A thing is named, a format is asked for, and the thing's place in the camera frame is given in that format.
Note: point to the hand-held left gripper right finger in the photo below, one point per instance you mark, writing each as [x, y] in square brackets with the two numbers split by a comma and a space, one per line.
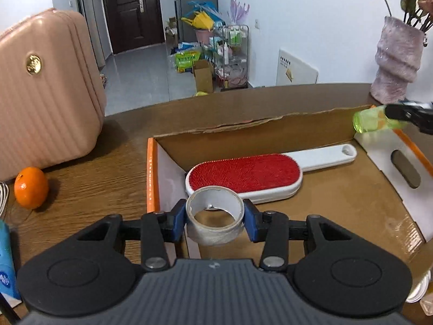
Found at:
[252, 221]

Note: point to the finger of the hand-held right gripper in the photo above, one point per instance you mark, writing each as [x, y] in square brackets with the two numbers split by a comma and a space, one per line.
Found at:
[417, 103]
[412, 115]

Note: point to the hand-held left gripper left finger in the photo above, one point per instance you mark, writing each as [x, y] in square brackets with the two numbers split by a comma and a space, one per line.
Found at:
[177, 221]

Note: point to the green spray bottle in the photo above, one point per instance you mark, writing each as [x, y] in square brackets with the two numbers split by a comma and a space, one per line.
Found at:
[368, 121]

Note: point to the red cardboard box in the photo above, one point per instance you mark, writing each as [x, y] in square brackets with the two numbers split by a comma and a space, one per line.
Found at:
[338, 206]

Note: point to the white square adapter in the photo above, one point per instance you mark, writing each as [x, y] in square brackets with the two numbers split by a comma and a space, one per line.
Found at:
[427, 308]

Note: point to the pink textured vase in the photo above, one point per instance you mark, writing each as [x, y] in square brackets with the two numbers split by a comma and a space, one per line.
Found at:
[397, 61]

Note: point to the red and white lint brush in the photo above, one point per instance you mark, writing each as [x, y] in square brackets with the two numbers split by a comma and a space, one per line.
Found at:
[243, 172]

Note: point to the white flat panel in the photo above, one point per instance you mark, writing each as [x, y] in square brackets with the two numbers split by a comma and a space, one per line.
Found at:
[297, 71]

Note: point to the open brown cardboard carton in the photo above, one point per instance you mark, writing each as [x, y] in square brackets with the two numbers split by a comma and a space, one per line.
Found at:
[203, 78]

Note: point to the orange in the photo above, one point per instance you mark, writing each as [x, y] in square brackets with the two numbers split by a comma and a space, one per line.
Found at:
[31, 188]

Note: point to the green printed sack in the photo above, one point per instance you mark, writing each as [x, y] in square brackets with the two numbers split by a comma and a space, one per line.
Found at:
[187, 61]

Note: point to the pink ribbed suitcase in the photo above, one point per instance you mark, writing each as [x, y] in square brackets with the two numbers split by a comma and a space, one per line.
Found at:
[50, 108]

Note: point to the blue tissue packet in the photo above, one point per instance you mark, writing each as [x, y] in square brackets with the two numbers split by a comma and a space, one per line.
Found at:
[6, 260]

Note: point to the white round lid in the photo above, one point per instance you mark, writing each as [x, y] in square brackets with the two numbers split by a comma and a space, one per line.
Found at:
[417, 293]

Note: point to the pink bucket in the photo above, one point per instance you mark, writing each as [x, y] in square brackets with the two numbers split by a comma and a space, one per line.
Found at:
[204, 37]

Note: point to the small cardboard carton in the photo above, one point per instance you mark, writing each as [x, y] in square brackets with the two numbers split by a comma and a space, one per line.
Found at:
[172, 25]

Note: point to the purple feather decoration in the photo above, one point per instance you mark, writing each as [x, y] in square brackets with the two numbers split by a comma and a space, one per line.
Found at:
[238, 8]

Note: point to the dark brown door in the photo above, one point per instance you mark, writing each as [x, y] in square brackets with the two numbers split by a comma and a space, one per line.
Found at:
[132, 17]

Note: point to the blue plastic bag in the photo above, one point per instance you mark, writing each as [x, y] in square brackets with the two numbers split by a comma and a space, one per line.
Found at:
[206, 8]

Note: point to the white wall socket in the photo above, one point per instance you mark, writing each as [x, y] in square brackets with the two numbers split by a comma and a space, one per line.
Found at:
[257, 23]

